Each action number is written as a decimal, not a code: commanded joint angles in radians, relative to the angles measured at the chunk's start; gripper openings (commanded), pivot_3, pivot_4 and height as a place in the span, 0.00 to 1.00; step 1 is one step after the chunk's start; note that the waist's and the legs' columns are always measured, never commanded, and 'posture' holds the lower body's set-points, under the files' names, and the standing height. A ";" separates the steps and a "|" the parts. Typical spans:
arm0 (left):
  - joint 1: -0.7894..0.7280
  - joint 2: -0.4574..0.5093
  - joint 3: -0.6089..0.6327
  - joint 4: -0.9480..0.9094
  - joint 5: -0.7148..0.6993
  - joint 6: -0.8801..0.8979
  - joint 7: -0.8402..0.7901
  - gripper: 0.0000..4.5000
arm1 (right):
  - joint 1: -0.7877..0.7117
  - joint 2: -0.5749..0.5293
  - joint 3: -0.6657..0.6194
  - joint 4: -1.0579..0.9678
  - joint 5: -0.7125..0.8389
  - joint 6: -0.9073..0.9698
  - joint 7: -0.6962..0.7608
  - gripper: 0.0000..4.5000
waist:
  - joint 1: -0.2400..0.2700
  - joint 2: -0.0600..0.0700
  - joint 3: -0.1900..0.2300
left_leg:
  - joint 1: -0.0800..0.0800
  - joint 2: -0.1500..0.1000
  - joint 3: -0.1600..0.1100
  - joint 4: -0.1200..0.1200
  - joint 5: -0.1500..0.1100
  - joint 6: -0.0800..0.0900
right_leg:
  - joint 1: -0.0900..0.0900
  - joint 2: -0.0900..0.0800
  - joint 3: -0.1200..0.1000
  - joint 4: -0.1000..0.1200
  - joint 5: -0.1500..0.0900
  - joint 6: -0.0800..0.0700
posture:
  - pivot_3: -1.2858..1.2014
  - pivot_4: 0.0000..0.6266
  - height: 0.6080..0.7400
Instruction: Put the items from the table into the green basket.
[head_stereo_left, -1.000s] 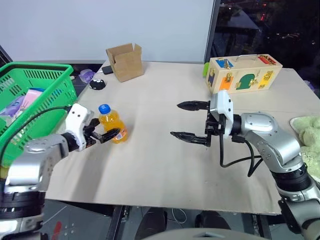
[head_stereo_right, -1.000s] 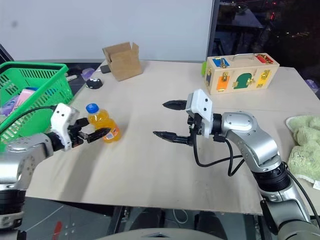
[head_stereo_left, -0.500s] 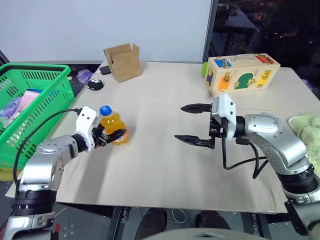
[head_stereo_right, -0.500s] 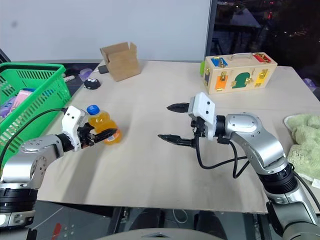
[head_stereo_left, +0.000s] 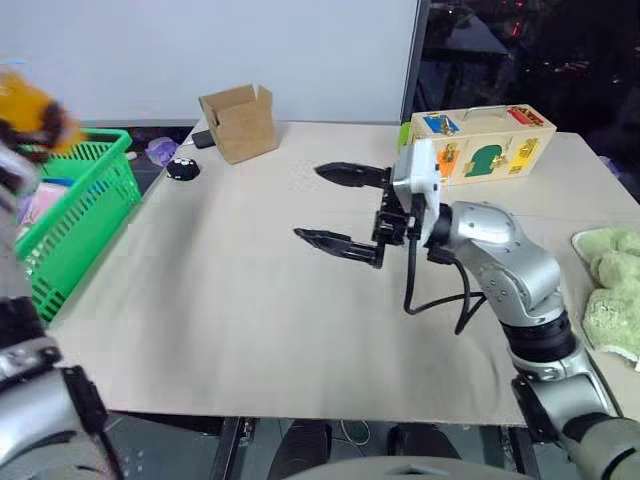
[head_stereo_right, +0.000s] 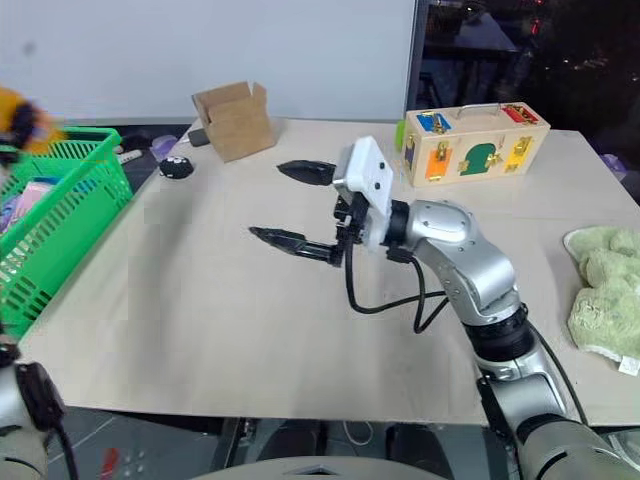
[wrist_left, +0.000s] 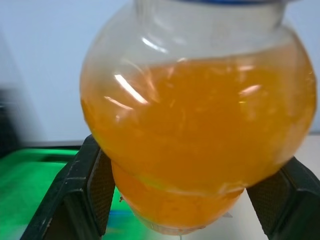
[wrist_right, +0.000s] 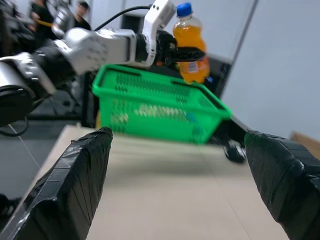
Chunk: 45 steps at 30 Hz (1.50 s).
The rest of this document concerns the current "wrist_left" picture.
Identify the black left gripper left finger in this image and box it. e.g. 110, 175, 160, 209
20, 134, 116, 240

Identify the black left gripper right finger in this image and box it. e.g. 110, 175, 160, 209
245, 156, 320, 240

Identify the orange juice bottle blue cap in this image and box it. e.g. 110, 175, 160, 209
79, 0, 318, 235

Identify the green plastic basket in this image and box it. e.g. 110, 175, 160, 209
0, 147, 161, 240

